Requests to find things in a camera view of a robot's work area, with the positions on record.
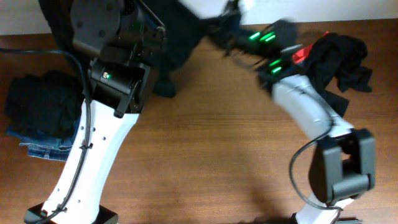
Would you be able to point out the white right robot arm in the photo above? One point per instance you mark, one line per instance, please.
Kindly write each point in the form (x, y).
(344, 161)

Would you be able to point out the red garment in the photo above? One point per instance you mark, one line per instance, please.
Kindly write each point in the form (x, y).
(300, 56)

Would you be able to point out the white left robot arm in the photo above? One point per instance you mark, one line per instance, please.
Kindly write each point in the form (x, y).
(121, 39)

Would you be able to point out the folded blue jeans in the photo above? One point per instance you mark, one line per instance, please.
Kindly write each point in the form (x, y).
(44, 146)

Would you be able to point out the folded black garment stack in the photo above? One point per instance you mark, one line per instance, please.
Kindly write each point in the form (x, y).
(48, 104)

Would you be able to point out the crumpled black clothes pile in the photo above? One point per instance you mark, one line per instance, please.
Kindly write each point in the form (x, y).
(338, 56)

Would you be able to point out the black trousers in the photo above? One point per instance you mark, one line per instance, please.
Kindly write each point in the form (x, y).
(185, 30)

